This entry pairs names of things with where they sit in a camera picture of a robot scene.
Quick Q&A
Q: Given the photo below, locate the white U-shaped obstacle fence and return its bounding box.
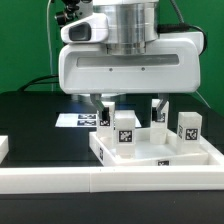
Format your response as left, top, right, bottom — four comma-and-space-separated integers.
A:
0, 136, 224, 194

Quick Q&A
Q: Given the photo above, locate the thin white hanging cable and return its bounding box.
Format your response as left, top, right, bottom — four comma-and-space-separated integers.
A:
45, 0, 55, 93

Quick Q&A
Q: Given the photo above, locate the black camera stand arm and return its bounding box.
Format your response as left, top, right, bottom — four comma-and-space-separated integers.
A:
54, 0, 93, 29

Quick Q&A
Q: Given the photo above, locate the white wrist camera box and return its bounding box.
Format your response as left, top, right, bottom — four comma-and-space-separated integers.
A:
61, 13, 109, 44

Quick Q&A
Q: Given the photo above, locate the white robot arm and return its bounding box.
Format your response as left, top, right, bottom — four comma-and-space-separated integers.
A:
58, 0, 207, 120

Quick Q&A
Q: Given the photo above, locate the white square tabletop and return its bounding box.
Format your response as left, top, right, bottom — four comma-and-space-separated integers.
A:
89, 128, 224, 166

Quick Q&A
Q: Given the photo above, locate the white sheet with fiducial tags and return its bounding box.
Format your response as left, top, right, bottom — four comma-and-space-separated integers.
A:
54, 113, 143, 129

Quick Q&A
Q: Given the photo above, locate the black cable bundle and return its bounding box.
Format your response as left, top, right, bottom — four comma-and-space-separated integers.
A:
17, 75, 61, 93

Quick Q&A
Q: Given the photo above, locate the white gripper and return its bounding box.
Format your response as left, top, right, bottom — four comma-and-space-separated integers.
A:
59, 33, 203, 122

